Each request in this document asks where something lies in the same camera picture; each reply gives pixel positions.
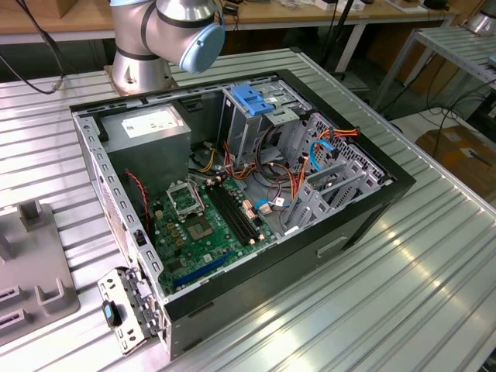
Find blue SATA data wire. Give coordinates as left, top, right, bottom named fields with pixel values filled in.
left=253, top=138, right=339, bottom=213

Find orange red power wire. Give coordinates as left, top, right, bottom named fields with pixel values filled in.
left=327, top=126, right=361, bottom=141

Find metal disk bay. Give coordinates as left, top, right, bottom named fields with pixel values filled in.
left=281, top=112, right=392, bottom=237

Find black RAM slot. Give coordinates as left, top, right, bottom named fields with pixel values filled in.
left=218, top=181, right=260, bottom=238
left=208, top=184, right=254, bottom=243
left=213, top=182, right=257, bottom=240
left=204, top=184, right=251, bottom=246

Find grey metal drive cage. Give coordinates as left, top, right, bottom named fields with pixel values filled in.
left=216, top=79, right=311, bottom=166

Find CPU socket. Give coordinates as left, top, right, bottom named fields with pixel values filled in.
left=182, top=215, right=216, bottom=243

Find metal socket cover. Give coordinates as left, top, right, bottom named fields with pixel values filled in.
left=165, top=181, right=206, bottom=219

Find green motherboard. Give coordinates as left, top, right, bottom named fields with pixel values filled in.
left=149, top=176, right=280, bottom=298

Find blue expansion slot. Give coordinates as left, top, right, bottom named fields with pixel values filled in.
left=172, top=250, right=233, bottom=290

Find open black PC case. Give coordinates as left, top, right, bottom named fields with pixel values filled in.
left=68, top=68, right=418, bottom=362

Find grey power supply unit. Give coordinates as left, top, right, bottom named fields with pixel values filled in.
left=98, top=102, right=194, bottom=198

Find wooden desk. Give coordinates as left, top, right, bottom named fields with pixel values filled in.
left=0, top=0, right=462, bottom=46

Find black stand legs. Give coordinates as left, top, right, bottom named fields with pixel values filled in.
left=323, top=0, right=357, bottom=74

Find blue black latch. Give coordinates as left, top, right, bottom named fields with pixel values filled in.
left=102, top=301, right=120, bottom=327

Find small white box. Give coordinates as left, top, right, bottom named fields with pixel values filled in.
left=314, top=0, right=366, bottom=12

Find cardboard box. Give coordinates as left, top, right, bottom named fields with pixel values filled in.
left=416, top=126, right=496, bottom=183

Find grey parts rack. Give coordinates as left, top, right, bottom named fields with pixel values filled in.
left=0, top=199, right=82, bottom=346

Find metal slat side table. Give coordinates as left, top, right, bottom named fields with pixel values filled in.
left=374, top=26, right=496, bottom=113

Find yellow wire bundle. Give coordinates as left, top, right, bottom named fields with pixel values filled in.
left=199, top=149, right=218, bottom=174

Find red orange wire bundle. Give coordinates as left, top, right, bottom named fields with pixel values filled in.
left=222, top=141, right=311, bottom=205

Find locking lever wire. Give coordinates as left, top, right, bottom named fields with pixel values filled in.
left=187, top=174, right=207, bottom=213

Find black cable bundle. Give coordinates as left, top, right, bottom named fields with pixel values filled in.
left=253, top=123, right=290, bottom=187

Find red black twisted wire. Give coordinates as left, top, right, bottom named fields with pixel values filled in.
left=124, top=169, right=152, bottom=233

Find hinged metal card bracket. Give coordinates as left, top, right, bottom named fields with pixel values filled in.
left=96, top=265, right=167, bottom=357

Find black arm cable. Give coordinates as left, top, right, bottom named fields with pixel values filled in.
left=0, top=0, right=67, bottom=96

